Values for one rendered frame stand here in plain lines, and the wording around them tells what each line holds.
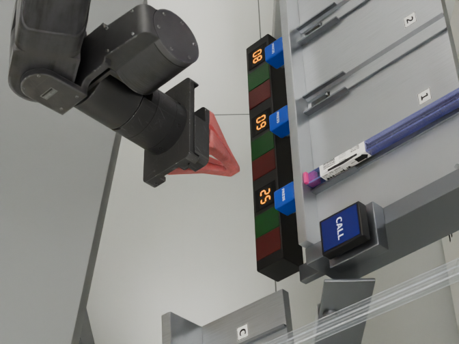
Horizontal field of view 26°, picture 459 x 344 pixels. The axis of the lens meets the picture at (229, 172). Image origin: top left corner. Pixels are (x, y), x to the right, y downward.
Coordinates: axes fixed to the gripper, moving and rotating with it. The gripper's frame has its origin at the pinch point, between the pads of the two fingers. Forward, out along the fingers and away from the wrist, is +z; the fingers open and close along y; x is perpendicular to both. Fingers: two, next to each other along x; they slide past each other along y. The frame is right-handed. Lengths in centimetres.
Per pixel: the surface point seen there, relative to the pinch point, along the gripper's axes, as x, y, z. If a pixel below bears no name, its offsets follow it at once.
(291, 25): -4.0, 23.6, 7.3
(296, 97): -4.0, 11.7, 7.0
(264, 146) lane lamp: 3.6, 10.7, 10.1
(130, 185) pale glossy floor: 65, 54, 42
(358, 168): -10.2, -0.7, 8.7
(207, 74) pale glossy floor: 54, 83, 53
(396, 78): -16.2, 8.0, 8.7
